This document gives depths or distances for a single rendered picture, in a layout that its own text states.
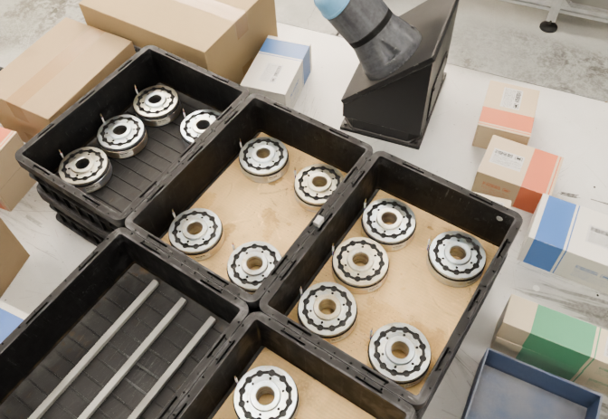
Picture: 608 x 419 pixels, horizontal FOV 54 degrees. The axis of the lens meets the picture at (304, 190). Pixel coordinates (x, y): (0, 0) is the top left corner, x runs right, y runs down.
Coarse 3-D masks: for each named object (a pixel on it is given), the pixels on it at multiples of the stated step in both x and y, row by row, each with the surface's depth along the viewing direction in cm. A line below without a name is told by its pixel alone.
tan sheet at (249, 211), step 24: (240, 168) 126; (288, 168) 126; (216, 192) 123; (240, 192) 123; (264, 192) 122; (288, 192) 122; (240, 216) 119; (264, 216) 119; (288, 216) 119; (312, 216) 118; (168, 240) 116; (240, 240) 116; (264, 240) 116; (288, 240) 115; (216, 264) 113
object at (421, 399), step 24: (408, 168) 112; (456, 192) 109; (312, 240) 103; (504, 240) 102; (288, 264) 101; (480, 288) 97; (264, 312) 96; (312, 336) 93; (456, 336) 92; (384, 384) 89; (432, 384) 88
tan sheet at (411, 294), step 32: (384, 192) 121; (416, 224) 116; (448, 224) 116; (416, 256) 112; (384, 288) 108; (416, 288) 108; (448, 288) 108; (384, 320) 105; (416, 320) 104; (448, 320) 104; (352, 352) 101
